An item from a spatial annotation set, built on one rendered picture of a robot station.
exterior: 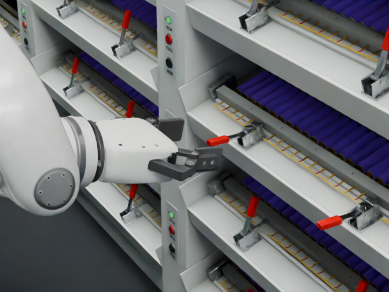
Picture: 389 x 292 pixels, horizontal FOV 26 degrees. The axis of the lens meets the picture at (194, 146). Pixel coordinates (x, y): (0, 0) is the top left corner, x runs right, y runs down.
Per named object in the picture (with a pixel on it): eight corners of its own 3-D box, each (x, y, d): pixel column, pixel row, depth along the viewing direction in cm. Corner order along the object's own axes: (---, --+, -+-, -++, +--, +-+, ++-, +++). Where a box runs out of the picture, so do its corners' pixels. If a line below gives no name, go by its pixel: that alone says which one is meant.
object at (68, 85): (167, 201, 164) (146, 147, 156) (44, 90, 209) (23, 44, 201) (249, 148, 170) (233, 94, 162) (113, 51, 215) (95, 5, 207)
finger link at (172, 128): (126, 134, 111) (169, 132, 115) (138, 144, 109) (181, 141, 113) (130, 112, 110) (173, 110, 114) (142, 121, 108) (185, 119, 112)
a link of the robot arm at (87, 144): (43, 168, 103) (65, 167, 105) (73, 201, 97) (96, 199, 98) (51, 105, 100) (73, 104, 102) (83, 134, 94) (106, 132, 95)
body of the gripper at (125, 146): (58, 162, 105) (136, 156, 111) (94, 200, 97) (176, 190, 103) (65, 106, 102) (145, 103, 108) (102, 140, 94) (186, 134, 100)
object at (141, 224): (168, 281, 173) (149, 234, 165) (50, 159, 218) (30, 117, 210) (246, 229, 179) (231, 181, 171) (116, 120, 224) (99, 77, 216)
